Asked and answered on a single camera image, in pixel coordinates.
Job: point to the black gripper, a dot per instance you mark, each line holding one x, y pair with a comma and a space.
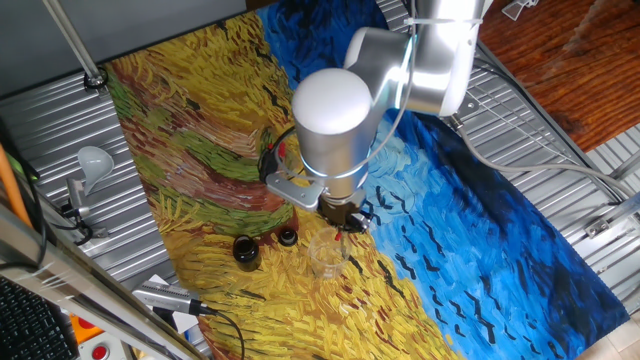
340, 210

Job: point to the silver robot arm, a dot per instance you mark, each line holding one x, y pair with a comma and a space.
335, 125

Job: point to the clear glass dropper beaker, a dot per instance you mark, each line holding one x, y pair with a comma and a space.
287, 160

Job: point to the clear plastic beaker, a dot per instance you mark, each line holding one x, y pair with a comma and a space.
327, 265

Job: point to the dark brown bottle cap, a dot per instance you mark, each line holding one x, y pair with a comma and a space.
288, 237

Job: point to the Van Gogh painting print cloth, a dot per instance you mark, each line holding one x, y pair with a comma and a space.
400, 275

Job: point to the brown glass bottle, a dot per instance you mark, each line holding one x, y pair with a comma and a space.
246, 254

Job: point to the white plastic funnel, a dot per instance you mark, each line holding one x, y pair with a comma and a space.
95, 162

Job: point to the clear plastic stand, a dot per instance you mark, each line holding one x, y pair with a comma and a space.
515, 10

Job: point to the grey box with red button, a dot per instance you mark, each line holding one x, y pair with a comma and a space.
100, 352

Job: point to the orange box with red button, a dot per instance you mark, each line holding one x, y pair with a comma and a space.
82, 330

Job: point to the metal tripod pole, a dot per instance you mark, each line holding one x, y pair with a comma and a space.
70, 37

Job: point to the orange pipe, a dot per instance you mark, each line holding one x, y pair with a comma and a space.
12, 195

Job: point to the black keyboard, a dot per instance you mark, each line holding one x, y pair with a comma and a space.
25, 330

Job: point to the wrist camera on silver bracket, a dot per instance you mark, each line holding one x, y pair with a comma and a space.
295, 192

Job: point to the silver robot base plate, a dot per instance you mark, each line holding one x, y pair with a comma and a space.
470, 106

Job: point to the silver depth camera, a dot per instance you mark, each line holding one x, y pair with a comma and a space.
165, 297

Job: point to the metal table bracket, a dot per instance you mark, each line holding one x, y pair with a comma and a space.
597, 227

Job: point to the aluminium frame bar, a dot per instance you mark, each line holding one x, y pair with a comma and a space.
75, 277

